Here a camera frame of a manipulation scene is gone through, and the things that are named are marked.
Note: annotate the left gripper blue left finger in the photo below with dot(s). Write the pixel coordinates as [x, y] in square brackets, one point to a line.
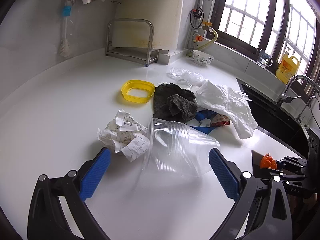
[46, 219]

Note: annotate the white cutting board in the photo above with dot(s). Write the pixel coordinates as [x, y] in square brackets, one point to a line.
[165, 15]

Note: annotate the clear plastic cup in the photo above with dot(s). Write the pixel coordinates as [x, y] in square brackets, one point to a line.
[178, 149]

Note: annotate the dark grey rag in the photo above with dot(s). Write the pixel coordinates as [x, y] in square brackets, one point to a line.
[172, 103]

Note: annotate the yellow oil bottle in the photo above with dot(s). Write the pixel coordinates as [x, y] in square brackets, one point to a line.
[288, 67]

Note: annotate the black kitchen sink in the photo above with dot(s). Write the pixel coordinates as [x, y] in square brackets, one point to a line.
[275, 121]

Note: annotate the white plastic bag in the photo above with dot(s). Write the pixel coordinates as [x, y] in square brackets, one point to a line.
[229, 102]

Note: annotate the gas valve with hose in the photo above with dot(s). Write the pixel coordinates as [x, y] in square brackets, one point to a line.
[198, 24]

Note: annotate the red white snack wrapper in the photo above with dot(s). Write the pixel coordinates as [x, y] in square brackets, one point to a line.
[219, 120]

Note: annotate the chrome kitchen faucet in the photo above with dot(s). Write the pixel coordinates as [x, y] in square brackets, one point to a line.
[293, 99]

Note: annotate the orange peel scrap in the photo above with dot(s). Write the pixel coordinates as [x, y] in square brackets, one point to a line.
[267, 161]

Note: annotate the glass mug with cartoon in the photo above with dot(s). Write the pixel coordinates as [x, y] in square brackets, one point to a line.
[264, 59]

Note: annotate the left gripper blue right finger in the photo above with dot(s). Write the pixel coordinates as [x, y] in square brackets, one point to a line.
[261, 209]

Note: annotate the printed paper ball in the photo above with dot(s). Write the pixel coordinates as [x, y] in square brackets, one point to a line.
[123, 134]

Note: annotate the blue white bottle brush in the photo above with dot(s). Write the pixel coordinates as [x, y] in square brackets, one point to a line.
[64, 49]

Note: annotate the white patterned ceramic bowl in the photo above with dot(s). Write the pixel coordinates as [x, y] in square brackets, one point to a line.
[201, 58]

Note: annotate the crumpled clear plastic wrap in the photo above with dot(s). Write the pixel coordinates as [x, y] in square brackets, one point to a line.
[187, 77]

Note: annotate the stainless steel rack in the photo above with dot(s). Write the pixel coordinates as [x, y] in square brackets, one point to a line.
[145, 56]

